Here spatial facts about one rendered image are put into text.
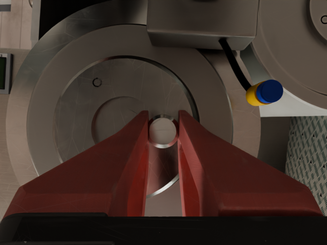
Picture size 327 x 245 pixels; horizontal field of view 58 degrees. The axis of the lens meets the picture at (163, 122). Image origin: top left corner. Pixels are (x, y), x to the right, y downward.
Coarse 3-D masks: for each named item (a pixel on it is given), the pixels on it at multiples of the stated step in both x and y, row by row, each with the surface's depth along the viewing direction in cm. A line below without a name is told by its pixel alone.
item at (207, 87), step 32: (96, 32) 16; (128, 32) 16; (64, 64) 16; (160, 64) 16; (192, 64) 16; (32, 96) 16; (192, 96) 16; (224, 96) 16; (32, 128) 16; (224, 128) 16; (32, 160) 16
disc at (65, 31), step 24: (120, 0) 17; (144, 0) 17; (72, 24) 17; (96, 24) 17; (48, 48) 17; (24, 72) 17; (24, 96) 17; (240, 96) 17; (24, 120) 17; (240, 120) 17; (24, 144) 17; (240, 144) 17; (24, 168) 17
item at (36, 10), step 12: (36, 0) 18; (48, 0) 18; (60, 0) 20; (72, 0) 22; (84, 0) 25; (96, 0) 28; (108, 0) 32; (36, 12) 18; (48, 12) 19; (60, 12) 20; (72, 12) 22; (36, 24) 18; (48, 24) 19; (36, 36) 18
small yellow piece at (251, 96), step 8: (224, 40) 14; (224, 48) 14; (232, 56) 13; (232, 64) 13; (240, 72) 13; (240, 80) 13; (272, 80) 11; (248, 88) 13; (256, 88) 11; (264, 88) 10; (272, 88) 10; (280, 88) 10; (248, 96) 12; (256, 96) 11; (264, 96) 10; (272, 96) 10; (280, 96) 11; (256, 104) 12; (264, 104) 11
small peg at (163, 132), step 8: (152, 120) 12; (160, 120) 12; (168, 120) 12; (152, 128) 12; (160, 128) 12; (168, 128) 12; (176, 128) 12; (152, 136) 12; (160, 136) 12; (168, 136) 12; (176, 136) 12; (152, 144) 12; (160, 144) 12; (168, 144) 12
